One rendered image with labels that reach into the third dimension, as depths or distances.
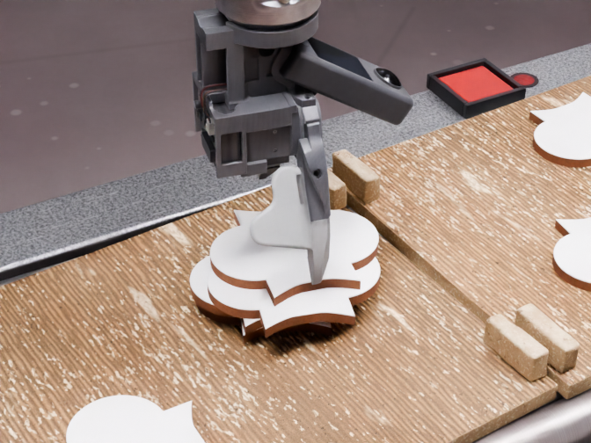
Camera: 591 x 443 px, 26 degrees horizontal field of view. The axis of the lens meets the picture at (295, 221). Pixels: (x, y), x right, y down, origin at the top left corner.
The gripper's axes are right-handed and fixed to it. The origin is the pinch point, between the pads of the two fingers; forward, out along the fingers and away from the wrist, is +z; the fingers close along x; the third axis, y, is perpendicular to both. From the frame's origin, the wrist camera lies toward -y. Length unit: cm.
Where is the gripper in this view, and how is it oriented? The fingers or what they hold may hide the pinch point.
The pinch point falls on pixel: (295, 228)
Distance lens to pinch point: 103.4
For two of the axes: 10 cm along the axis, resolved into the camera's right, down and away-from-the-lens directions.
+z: 0.0, 8.0, 5.9
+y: -9.6, 1.7, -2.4
